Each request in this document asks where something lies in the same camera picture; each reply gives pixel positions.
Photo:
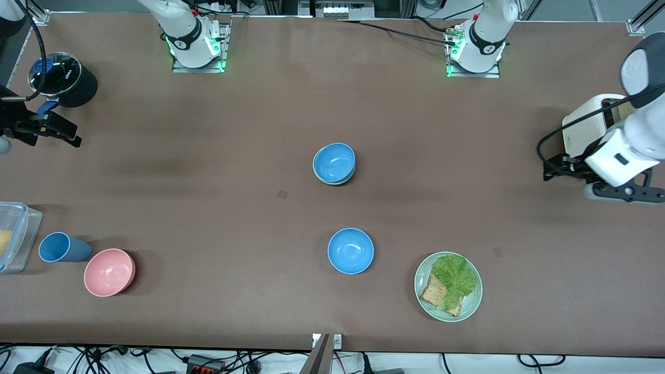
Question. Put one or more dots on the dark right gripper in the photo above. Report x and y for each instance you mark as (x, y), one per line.
(14, 122)

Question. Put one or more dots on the green lettuce leaf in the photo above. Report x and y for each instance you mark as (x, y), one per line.
(456, 278)

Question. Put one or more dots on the brown bread slice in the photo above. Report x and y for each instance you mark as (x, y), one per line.
(434, 293)

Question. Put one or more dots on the black pot with glass lid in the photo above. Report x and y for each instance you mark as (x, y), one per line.
(72, 83)

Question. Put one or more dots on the pink bowl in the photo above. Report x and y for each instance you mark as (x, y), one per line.
(108, 272)

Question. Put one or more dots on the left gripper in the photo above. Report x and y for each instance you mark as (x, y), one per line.
(574, 167)

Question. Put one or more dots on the yellow food item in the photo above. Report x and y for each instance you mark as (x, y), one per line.
(3, 242)

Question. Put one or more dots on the green plate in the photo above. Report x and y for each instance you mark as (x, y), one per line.
(470, 304)

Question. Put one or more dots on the cream toaster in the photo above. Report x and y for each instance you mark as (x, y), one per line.
(584, 124)

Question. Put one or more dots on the brown toast slice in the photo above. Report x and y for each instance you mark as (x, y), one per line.
(625, 110)

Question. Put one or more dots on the blue cup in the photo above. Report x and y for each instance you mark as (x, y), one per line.
(60, 247)

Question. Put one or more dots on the grey metal post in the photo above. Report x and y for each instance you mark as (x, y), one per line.
(317, 358)

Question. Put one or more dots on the clear plastic container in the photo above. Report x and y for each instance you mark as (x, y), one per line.
(21, 234)

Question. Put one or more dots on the green bowl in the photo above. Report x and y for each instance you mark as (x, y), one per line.
(332, 183)

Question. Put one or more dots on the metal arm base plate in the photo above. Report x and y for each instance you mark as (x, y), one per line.
(224, 47)
(470, 74)

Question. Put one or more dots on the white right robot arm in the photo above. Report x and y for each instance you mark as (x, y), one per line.
(182, 26)

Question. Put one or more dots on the blue bowl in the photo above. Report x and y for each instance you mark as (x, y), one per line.
(350, 251)
(334, 162)

